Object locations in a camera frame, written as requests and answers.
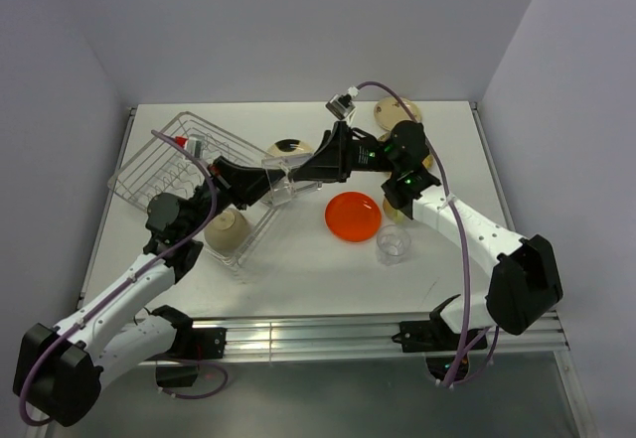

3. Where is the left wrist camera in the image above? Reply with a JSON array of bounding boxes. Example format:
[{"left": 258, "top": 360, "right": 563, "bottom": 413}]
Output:
[{"left": 174, "top": 135, "right": 206, "bottom": 159}]

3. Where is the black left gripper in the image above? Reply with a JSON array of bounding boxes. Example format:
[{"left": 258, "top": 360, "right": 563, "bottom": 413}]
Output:
[{"left": 181, "top": 155, "right": 284, "bottom": 237}]

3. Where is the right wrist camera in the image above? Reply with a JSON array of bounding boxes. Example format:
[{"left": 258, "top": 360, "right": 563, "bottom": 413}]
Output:
[{"left": 325, "top": 86, "right": 359, "bottom": 121}]

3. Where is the beige plate green spot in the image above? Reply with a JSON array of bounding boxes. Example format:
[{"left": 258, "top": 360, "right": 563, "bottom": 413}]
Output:
[{"left": 265, "top": 138, "right": 314, "bottom": 159}]

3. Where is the aluminium rail frame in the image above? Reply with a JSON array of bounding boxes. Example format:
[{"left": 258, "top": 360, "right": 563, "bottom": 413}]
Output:
[{"left": 79, "top": 101, "right": 569, "bottom": 363}]

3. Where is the wire dish rack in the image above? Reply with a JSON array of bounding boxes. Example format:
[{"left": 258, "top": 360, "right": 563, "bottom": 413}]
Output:
[{"left": 107, "top": 112, "right": 294, "bottom": 285}]

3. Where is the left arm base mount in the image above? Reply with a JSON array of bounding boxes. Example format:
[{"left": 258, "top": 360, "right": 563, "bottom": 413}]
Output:
[{"left": 152, "top": 327, "right": 230, "bottom": 400}]

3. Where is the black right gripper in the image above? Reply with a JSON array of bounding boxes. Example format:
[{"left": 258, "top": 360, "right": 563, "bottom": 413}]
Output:
[{"left": 288, "top": 121, "right": 400, "bottom": 184}]

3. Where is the yellow ceramic mug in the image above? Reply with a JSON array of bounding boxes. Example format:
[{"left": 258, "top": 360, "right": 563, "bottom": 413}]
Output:
[{"left": 382, "top": 199, "right": 409, "bottom": 224}]

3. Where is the beige patterned plate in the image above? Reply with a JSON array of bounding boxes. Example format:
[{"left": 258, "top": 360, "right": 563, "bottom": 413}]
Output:
[{"left": 373, "top": 96, "right": 422, "bottom": 131}]

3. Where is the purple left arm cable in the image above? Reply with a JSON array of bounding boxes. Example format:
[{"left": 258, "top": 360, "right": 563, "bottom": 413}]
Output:
[{"left": 17, "top": 128, "right": 220, "bottom": 427}]

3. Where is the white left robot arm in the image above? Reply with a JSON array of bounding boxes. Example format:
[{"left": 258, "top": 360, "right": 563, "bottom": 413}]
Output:
[{"left": 13, "top": 157, "right": 283, "bottom": 427}]

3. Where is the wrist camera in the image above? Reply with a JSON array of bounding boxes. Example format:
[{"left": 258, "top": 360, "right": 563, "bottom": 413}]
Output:
[
  {"left": 325, "top": 86, "right": 359, "bottom": 121},
  {"left": 174, "top": 135, "right": 206, "bottom": 159}
]

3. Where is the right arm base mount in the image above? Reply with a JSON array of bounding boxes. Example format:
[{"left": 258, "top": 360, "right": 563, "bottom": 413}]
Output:
[{"left": 392, "top": 320, "right": 488, "bottom": 380}]

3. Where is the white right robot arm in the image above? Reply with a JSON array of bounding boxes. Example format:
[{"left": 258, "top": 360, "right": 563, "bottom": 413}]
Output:
[{"left": 290, "top": 120, "right": 563, "bottom": 349}]

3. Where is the orange plastic plate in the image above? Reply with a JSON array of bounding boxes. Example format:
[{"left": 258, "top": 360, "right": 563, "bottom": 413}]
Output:
[{"left": 324, "top": 192, "right": 382, "bottom": 243}]

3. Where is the beige floral ceramic bowl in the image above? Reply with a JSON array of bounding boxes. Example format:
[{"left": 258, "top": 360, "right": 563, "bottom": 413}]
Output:
[{"left": 204, "top": 209, "right": 251, "bottom": 252}]

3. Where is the woven bamboo tray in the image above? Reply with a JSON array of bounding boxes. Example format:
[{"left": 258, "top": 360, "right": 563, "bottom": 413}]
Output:
[{"left": 378, "top": 132, "right": 434, "bottom": 171}]

